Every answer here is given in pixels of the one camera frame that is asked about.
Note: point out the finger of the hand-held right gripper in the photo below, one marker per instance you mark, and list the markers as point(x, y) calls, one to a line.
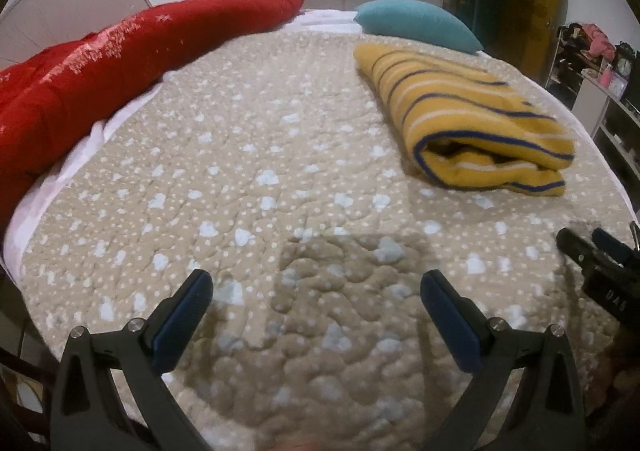
point(615, 248)
point(577, 251)

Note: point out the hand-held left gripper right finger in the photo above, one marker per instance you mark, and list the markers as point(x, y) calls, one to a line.
point(450, 326)

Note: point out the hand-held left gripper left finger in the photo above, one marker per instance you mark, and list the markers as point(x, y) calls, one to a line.
point(182, 321)

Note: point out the yellow striped sweater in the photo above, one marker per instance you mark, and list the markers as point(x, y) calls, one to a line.
point(450, 96)

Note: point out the cluttered white shelf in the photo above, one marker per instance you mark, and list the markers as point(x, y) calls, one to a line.
point(610, 101)

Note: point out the beige dotted blanket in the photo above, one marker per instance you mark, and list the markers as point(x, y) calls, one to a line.
point(250, 131)

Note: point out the pink cloth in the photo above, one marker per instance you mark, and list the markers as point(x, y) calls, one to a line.
point(597, 38)

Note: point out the red quilt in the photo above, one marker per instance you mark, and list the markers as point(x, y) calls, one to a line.
point(100, 71)

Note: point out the teal pillow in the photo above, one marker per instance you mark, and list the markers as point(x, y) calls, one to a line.
point(415, 21)

